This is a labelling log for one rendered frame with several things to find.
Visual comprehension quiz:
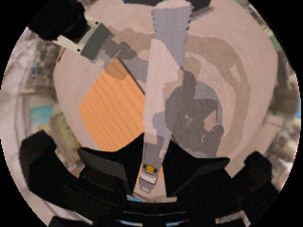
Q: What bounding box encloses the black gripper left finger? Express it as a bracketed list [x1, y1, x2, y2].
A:
[77, 132, 144, 196]

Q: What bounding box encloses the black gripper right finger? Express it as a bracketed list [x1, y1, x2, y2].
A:
[162, 139, 230, 198]

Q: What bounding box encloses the orange wooden board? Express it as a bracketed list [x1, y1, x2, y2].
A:
[79, 58, 145, 152]

